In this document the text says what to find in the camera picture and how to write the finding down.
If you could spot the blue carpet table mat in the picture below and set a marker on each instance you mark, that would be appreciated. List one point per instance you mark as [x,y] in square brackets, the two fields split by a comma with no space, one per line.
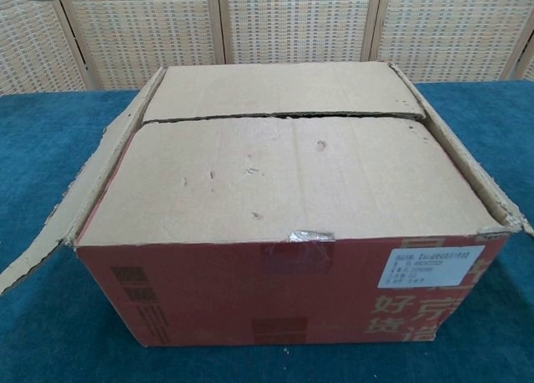
[46,157]

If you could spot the woven folding screen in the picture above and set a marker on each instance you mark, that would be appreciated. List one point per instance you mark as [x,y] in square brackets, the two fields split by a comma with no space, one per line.
[292,20]

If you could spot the red cardboard box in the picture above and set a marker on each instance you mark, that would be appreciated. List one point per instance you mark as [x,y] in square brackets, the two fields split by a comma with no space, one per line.
[271,178]

